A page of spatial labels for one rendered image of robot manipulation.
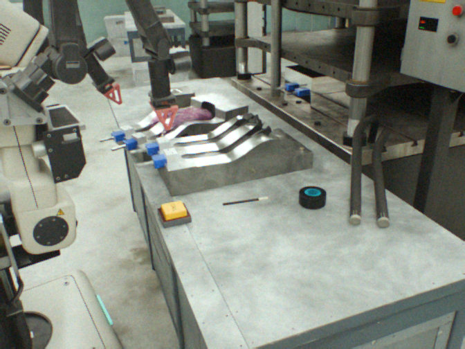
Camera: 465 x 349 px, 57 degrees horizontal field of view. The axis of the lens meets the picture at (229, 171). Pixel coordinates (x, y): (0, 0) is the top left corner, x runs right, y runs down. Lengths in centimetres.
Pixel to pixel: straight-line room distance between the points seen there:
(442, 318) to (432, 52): 81
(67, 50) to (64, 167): 38
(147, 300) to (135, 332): 20
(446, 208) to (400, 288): 118
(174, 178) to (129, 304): 100
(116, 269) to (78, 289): 55
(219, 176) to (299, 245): 39
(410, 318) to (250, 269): 38
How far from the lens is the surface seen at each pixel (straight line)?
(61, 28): 112
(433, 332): 123
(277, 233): 115
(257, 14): 572
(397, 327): 110
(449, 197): 215
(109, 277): 236
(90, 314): 177
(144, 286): 226
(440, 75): 153
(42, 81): 113
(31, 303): 190
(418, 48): 159
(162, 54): 123
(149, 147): 144
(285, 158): 143
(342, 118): 205
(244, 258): 106
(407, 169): 189
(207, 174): 134
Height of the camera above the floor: 145
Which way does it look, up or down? 26 degrees down
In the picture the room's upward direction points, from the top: 2 degrees counter-clockwise
